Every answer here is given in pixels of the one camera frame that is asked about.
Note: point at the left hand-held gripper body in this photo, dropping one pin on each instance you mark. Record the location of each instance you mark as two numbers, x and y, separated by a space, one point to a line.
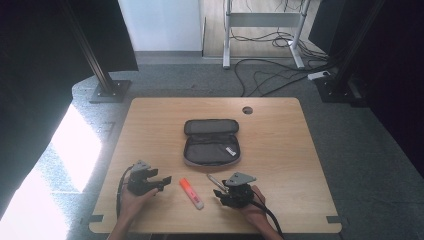
140 181

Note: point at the person's right hand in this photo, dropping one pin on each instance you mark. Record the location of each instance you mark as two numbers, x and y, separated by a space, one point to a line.
255 210

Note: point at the white power strip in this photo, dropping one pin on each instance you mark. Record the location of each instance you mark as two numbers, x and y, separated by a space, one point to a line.
318 75

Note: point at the black metal stand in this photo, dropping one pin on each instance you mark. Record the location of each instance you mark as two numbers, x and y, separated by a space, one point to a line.
343 80
100 76

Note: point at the black curtain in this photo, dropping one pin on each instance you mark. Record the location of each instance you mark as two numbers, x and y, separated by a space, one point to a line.
393 66
40 66

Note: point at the silver pen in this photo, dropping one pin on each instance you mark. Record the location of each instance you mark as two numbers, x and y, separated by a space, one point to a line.
216 182

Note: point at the grey pencil case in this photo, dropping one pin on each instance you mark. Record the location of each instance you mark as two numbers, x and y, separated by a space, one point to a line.
211 146

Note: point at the white desk frame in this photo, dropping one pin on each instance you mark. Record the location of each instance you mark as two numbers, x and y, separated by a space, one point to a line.
263 20

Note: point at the person's left hand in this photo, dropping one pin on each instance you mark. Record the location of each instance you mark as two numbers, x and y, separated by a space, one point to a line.
135 203

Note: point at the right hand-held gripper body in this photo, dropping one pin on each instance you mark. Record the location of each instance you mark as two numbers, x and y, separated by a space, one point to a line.
238 193

